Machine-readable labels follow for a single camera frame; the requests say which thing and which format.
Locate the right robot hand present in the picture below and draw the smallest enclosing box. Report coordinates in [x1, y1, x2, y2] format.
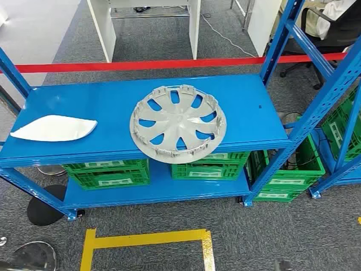
[271, 259, 292, 271]

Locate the grey plastic wheel hubcap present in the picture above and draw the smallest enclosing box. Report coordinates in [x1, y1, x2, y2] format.
[129, 84, 228, 164]

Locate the blue metal shelf rack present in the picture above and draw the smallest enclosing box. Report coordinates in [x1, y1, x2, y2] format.
[309, 84, 361, 199]
[0, 0, 361, 221]

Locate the white curved plastic part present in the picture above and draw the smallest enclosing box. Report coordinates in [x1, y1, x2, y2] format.
[10, 115, 98, 142]

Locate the open green plastic crate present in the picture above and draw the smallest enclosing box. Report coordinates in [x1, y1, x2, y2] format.
[245, 133, 326, 191]

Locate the yellow floor tape square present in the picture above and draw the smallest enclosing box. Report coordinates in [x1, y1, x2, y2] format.
[80, 228, 216, 271]

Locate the white furniture panel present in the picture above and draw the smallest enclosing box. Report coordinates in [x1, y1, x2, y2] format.
[247, 0, 283, 58]

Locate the black office chair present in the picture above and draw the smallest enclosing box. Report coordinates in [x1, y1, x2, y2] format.
[279, 0, 361, 90]

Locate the person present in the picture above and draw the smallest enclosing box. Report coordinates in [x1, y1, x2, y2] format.
[271, 0, 357, 40]

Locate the red barrier belt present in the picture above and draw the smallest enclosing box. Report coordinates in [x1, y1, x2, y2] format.
[0, 52, 347, 75]

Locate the chrome stanchion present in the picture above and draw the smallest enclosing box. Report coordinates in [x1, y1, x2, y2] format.
[37, 165, 67, 177]
[0, 241, 58, 271]

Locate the black stanchion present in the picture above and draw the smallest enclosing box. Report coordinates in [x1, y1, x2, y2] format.
[0, 85, 67, 226]

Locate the black cable bundle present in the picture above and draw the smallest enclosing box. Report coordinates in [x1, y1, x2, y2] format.
[282, 140, 320, 171]

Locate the white floor cable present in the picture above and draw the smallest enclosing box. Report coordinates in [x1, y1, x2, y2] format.
[200, 13, 255, 59]

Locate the chrome metal frame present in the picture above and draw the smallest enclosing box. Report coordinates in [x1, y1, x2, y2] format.
[229, 0, 253, 30]

